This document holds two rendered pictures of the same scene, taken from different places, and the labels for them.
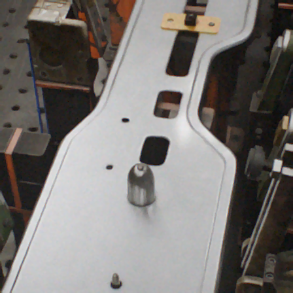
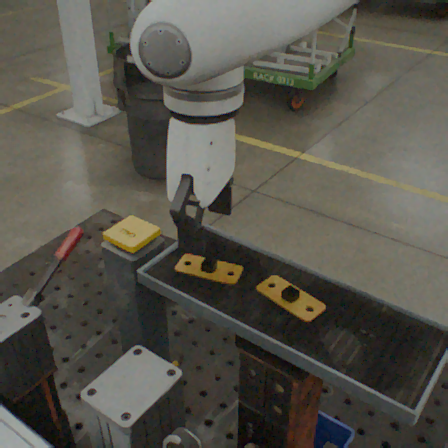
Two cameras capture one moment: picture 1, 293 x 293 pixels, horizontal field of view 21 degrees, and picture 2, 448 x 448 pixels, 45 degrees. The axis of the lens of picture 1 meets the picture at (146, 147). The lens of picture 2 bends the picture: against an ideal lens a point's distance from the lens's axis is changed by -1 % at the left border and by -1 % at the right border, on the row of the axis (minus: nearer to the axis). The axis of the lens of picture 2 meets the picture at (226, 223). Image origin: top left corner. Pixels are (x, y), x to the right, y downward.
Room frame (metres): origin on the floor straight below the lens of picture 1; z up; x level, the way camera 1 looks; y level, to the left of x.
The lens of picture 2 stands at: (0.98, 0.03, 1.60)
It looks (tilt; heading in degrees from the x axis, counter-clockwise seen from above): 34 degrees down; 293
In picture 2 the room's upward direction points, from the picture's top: straight up
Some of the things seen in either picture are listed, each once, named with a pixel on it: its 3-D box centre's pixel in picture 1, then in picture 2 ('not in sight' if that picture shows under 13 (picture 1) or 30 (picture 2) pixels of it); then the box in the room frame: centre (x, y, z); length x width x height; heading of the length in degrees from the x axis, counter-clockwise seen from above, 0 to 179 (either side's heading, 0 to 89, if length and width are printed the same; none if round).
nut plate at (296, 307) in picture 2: not in sight; (290, 294); (1.10, -0.46, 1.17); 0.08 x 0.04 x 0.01; 157
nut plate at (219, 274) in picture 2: not in sight; (208, 266); (1.21, -0.47, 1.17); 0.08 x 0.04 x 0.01; 3
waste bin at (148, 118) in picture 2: not in sight; (160, 111); (2.52, -2.60, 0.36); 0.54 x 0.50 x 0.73; 78
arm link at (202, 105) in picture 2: not in sight; (204, 91); (1.21, -0.47, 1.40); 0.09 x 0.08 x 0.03; 93
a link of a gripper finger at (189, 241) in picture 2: not in sight; (186, 235); (1.21, -0.41, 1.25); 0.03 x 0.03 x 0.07; 3
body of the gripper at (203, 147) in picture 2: not in sight; (204, 145); (1.21, -0.47, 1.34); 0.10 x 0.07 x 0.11; 93
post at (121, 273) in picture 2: not in sight; (145, 346); (1.35, -0.51, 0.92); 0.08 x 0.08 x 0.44; 77
